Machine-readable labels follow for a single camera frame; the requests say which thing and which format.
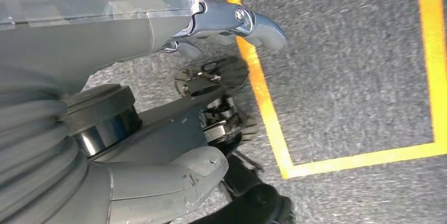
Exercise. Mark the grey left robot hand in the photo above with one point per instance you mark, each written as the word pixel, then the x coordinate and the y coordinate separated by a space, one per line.
pixel 87 34

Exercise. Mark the yellow floor tape square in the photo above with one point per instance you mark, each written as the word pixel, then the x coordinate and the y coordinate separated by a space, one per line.
pixel 266 103

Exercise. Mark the black right robot leg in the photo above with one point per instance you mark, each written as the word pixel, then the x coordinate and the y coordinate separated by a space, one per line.
pixel 251 205

